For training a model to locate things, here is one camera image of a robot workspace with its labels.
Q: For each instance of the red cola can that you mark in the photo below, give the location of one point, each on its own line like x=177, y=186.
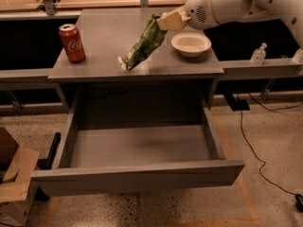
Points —
x=72, y=43

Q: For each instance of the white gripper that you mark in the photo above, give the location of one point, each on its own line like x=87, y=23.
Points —
x=198, y=12

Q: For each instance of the grey cabinet with top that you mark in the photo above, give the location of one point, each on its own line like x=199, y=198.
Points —
x=133, y=75

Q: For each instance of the grey side rail shelf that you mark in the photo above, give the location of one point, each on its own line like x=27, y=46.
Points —
x=270, y=69

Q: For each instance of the green jalapeno chip bag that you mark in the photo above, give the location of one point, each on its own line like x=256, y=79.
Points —
x=151, y=38

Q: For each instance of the open grey top drawer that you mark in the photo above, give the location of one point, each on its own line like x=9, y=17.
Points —
x=142, y=140

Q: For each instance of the black bar on floor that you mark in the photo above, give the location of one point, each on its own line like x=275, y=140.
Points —
x=47, y=162

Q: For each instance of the white paper bowl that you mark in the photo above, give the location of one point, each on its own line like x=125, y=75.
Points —
x=191, y=44

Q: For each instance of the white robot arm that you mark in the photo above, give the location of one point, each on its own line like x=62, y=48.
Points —
x=290, y=12

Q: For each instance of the clear sanitizer bottle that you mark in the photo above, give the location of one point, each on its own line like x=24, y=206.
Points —
x=259, y=55

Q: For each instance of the black power adapter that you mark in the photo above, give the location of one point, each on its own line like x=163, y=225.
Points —
x=299, y=202

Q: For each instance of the brown cardboard box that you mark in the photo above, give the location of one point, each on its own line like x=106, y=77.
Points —
x=17, y=191

